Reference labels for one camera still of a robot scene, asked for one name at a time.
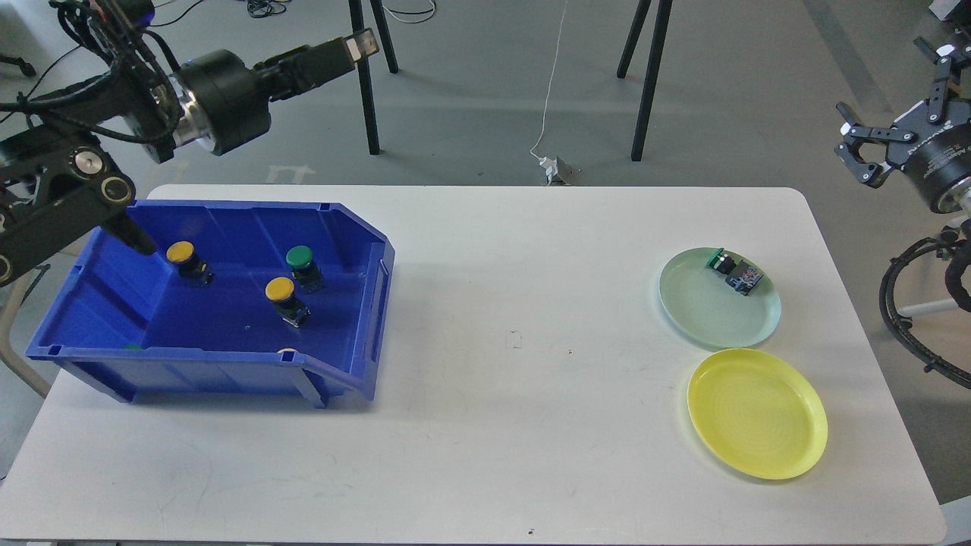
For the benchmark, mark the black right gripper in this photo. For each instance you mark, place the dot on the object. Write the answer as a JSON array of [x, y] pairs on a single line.
[[938, 165]]

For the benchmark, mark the light green plate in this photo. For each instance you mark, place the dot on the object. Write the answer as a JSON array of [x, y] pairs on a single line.
[[701, 306]]

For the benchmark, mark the black tripod leg right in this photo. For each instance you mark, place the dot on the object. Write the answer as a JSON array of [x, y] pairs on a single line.
[[659, 36]]

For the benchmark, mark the black tripod leg left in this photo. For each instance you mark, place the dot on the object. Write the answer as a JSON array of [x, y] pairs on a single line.
[[363, 70]]

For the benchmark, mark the yellow plate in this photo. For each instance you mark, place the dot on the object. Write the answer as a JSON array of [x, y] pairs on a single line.
[[757, 414]]

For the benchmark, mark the blue plastic bin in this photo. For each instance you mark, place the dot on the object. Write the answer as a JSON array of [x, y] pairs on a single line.
[[128, 325]]

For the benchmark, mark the green push button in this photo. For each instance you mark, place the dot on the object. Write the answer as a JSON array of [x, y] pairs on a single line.
[[742, 276], [304, 269]]

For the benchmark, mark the black tripod leg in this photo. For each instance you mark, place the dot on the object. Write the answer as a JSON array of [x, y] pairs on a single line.
[[659, 36], [363, 70]]

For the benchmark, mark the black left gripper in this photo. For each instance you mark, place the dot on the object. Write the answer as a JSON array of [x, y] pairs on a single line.
[[225, 104]]

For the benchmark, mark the yellow push button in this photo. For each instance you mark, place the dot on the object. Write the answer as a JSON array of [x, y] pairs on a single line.
[[190, 266], [281, 292]]

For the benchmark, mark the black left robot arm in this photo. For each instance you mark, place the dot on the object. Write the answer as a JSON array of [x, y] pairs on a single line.
[[58, 183]]

